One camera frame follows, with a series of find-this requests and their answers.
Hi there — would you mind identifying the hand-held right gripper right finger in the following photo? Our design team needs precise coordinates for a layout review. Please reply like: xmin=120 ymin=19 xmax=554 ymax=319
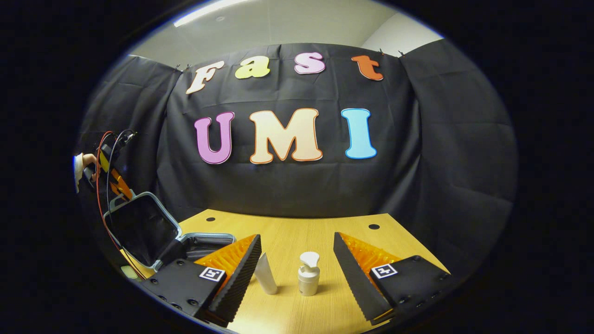
xmin=333 ymin=231 xmax=452 ymax=325

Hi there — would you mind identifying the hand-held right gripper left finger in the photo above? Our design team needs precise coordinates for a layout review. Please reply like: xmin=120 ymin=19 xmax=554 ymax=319
xmin=142 ymin=234 xmax=262 ymax=328

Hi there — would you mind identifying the white squeeze tube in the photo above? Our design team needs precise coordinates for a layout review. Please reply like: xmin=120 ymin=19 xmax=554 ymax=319
xmin=254 ymin=252 xmax=278 ymax=295

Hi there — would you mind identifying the white pump bottle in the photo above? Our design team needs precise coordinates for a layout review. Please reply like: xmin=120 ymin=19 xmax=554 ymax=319
xmin=297 ymin=251 xmax=321 ymax=296

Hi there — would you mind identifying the black backdrop cloth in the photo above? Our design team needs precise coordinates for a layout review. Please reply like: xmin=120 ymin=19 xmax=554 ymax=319
xmin=77 ymin=42 xmax=518 ymax=279

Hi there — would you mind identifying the black cable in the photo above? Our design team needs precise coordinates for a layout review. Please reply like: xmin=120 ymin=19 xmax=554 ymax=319
xmin=105 ymin=129 xmax=136 ymax=249

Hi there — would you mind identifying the red cable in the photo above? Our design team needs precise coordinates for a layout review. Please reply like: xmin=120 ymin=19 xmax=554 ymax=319
xmin=95 ymin=131 xmax=142 ymax=276

